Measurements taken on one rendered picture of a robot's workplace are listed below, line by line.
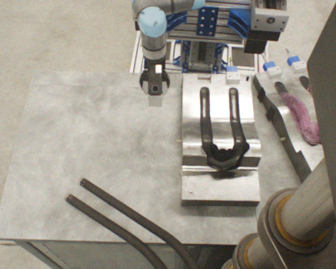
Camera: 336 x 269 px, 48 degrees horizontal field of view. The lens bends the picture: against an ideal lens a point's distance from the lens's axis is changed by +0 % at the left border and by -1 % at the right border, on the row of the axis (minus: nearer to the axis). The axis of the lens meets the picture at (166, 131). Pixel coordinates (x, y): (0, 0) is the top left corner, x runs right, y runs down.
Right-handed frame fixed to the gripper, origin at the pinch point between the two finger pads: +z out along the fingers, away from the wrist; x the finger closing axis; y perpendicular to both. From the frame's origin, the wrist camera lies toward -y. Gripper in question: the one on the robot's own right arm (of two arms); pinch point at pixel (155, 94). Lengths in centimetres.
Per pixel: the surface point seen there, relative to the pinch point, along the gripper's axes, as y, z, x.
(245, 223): -42, 15, -32
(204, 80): 13.2, 8.7, -18.7
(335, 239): -65, -59, -29
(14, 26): 126, 96, 111
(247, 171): -25.3, 8.8, -32.6
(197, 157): -23.2, 3.0, -15.1
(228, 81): 9.8, 4.6, -27.4
